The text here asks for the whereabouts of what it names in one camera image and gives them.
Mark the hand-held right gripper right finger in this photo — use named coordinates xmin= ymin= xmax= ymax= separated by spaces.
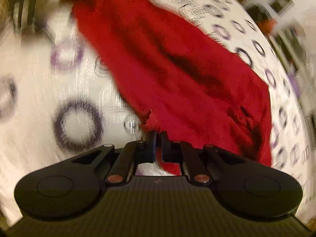
xmin=161 ymin=130 xmax=247 ymax=186

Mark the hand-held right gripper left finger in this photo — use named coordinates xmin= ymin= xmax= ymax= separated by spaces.
xmin=70 ymin=130 xmax=158 ymax=186

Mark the red long-sleeve top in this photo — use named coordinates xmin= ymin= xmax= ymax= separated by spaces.
xmin=71 ymin=0 xmax=273 ymax=176

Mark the printed bedspread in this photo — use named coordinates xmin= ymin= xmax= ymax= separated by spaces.
xmin=0 ymin=0 xmax=316 ymax=225

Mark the orange plastic bag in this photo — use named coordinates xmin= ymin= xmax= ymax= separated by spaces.
xmin=262 ymin=20 xmax=277 ymax=34

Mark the cream folded garment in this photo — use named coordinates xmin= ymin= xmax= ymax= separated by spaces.
xmin=13 ymin=0 xmax=32 ymax=30

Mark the wall poster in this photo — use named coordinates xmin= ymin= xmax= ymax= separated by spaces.
xmin=269 ymin=0 xmax=294 ymax=15

